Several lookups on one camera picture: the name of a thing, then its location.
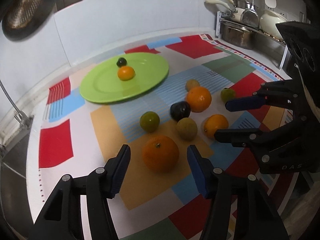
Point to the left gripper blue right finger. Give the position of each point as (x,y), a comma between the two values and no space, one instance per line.
(201,169)

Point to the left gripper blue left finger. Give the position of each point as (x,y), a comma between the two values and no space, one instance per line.
(118,169)

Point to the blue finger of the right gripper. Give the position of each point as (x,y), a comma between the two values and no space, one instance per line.
(237,137)
(245,103)

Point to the green grape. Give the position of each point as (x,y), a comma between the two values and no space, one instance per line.
(149,121)
(227,94)

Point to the small orange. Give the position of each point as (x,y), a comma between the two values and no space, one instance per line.
(213,123)
(126,73)

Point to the tan longan front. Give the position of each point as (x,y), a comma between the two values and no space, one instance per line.
(187,129)

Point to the tan longan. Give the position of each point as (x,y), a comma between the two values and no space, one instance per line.
(187,129)
(190,84)

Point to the large orange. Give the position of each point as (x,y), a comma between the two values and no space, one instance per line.
(160,154)

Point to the tan longan back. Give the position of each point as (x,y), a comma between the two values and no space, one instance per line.
(190,84)

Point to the dark plum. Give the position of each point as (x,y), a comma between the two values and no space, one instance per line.
(180,110)
(121,62)

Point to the colourful patchwork table cloth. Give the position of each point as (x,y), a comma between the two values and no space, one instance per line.
(172,102)

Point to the dark plum in group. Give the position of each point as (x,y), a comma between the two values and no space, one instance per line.
(180,110)

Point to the steel pot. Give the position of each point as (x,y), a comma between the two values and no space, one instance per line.
(237,35)

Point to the dish rack shelf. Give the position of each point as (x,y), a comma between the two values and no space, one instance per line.
(269,45)

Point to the green plate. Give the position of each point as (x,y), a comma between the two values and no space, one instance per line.
(102,85)

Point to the steel skimmer ladle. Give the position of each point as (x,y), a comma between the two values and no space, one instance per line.
(250,17)

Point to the white ceramic pitcher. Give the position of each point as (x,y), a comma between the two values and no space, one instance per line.
(268,22)

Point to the thin gooseneck faucet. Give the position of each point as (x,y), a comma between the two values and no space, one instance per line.
(20,116)

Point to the stainless steel sink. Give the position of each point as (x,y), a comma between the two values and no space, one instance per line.
(14,200)

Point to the black frying pan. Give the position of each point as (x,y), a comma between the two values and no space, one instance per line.
(24,17)

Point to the white handled pot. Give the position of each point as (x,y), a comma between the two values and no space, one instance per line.
(236,7)

